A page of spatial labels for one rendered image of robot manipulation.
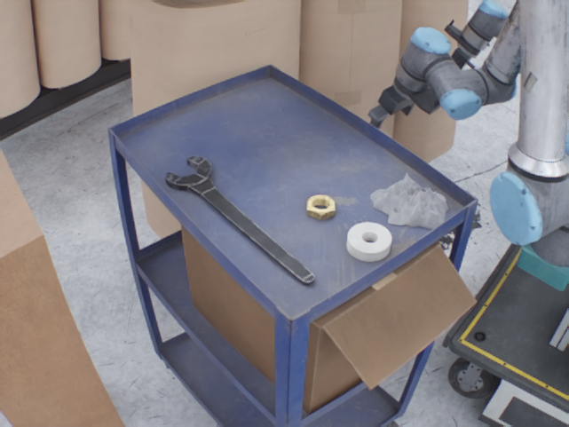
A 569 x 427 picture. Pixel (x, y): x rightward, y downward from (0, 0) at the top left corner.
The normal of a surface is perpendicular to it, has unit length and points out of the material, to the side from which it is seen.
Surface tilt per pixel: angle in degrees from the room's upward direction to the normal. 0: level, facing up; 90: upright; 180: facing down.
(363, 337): 26
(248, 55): 90
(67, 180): 0
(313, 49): 90
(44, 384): 90
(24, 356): 90
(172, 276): 0
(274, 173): 0
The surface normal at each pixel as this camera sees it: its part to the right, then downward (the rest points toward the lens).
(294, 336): 0.62, 0.51
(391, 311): 0.30, -0.47
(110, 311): 0.02, -0.77
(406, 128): -0.23, 0.62
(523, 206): -0.89, 0.33
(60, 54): 0.16, 0.63
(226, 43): 0.44, 0.58
